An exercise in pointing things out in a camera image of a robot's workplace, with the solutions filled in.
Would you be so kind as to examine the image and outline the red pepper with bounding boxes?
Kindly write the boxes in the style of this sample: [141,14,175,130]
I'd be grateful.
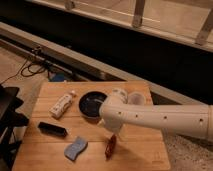
[105,134,117,159]

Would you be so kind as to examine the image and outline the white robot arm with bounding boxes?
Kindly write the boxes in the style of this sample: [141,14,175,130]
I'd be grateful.
[99,88,213,142]

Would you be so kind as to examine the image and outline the dark blue ceramic bowl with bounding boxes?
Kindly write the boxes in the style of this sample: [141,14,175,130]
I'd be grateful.
[79,91,107,118]

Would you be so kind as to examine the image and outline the translucent plastic cup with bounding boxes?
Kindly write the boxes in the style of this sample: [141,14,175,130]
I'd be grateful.
[128,92,146,105]

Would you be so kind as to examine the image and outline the blue sponge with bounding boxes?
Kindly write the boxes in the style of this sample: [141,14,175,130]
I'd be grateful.
[64,137,88,161]

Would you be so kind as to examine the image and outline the wooden cutting board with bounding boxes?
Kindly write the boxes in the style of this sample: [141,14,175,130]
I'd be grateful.
[12,81,170,171]

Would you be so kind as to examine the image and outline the white tube with cap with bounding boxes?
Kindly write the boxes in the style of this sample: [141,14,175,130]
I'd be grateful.
[49,90,76,119]

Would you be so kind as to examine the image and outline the black rectangular block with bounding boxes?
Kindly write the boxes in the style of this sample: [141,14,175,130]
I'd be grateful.
[38,122,67,137]

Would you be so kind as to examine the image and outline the blue object behind board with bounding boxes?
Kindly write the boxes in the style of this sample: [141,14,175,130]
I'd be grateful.
[49,74,65,82]

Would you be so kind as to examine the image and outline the black chair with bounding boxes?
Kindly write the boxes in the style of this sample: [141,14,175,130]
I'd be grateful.
[0,84,29,169]

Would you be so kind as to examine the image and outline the metal floor rail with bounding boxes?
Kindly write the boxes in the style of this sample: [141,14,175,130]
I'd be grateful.
[0,22,213,105]

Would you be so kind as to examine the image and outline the black cable on floor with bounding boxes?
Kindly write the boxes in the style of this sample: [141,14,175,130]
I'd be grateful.
[0,58,51,85]

